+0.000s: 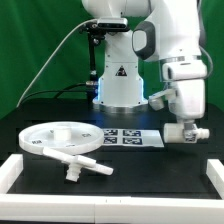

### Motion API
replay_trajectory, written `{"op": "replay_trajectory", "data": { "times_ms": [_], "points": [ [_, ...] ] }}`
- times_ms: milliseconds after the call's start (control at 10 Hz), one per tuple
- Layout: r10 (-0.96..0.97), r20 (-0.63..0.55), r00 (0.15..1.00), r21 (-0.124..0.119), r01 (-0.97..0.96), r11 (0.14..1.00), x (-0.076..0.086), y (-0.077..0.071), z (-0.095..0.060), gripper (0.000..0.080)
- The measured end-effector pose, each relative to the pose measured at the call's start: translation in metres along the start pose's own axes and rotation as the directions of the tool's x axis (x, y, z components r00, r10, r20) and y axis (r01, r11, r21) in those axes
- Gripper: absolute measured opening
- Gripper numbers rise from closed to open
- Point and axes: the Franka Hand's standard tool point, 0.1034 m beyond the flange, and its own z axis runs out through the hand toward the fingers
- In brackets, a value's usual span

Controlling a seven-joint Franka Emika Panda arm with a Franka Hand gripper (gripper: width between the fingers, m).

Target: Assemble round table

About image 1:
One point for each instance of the camera on black stand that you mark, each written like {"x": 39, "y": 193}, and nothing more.
{"x": 96, "y": 30}

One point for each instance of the white workspace border frame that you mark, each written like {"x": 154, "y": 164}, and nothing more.
{"x": 100, "y": 209}

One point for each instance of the white round table top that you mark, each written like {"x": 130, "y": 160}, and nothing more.
{"x": 72, "y": 138}

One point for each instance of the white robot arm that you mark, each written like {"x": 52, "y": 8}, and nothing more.
{"x": 166, "y": 31}

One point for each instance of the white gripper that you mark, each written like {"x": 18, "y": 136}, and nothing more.
{"x": 187, "y": 101}

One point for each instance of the white fiducial marker sheet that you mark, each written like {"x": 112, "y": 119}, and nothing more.
{"x": 132, "y": 138}

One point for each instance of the white cross table base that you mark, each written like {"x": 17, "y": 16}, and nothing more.
{"x": 76, "y": 163}

